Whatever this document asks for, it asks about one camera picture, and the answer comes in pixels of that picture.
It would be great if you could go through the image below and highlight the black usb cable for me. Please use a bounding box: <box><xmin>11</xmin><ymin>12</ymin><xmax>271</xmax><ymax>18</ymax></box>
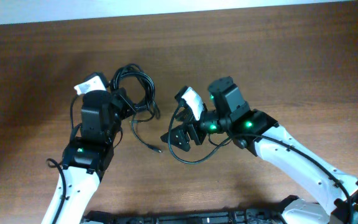
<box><xmin>109</xmin><ymin>63</ymin><xmax>163</xmax><ymax>154</ymax></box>

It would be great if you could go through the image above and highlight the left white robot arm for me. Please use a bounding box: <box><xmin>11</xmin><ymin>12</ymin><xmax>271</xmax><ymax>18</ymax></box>
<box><xmin>42</xmin><ymin>88</ymin><xmax>134</xmax><ymax>223</ymax></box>

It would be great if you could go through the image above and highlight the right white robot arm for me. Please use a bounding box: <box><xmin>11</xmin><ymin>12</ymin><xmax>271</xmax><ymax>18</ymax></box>
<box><xmin>161</xmin><ymin>77</ymin><xmax>358</xmax><ymax>223</ymax></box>

